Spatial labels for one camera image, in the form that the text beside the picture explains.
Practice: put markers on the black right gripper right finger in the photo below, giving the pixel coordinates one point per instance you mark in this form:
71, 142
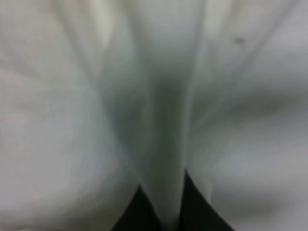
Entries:
199, 207

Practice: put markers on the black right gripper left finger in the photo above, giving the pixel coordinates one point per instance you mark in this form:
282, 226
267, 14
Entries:
137, 211

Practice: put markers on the white short sleeve shirt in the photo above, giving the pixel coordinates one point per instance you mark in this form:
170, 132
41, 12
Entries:
101, 100

